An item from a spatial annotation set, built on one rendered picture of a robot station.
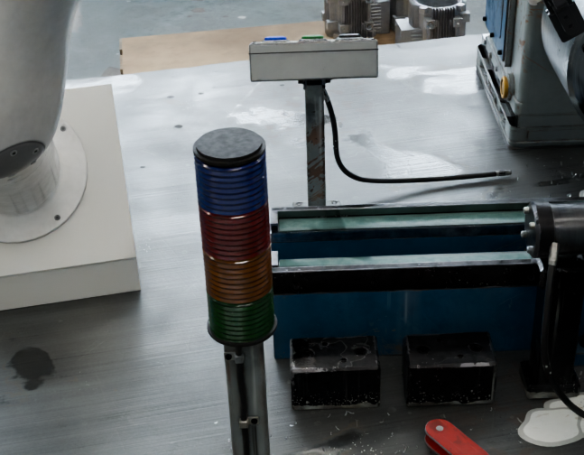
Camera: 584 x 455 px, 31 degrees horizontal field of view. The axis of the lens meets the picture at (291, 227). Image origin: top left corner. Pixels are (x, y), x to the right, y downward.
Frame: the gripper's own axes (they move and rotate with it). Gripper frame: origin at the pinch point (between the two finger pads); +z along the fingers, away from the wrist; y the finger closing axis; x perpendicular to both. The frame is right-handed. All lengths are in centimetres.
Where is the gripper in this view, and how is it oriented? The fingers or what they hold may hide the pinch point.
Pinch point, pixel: (567, 20)
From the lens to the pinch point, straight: 126.4
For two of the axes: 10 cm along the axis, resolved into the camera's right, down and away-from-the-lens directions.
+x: 8.5, -4.5, -2.7
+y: 0.1, 5.4, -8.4
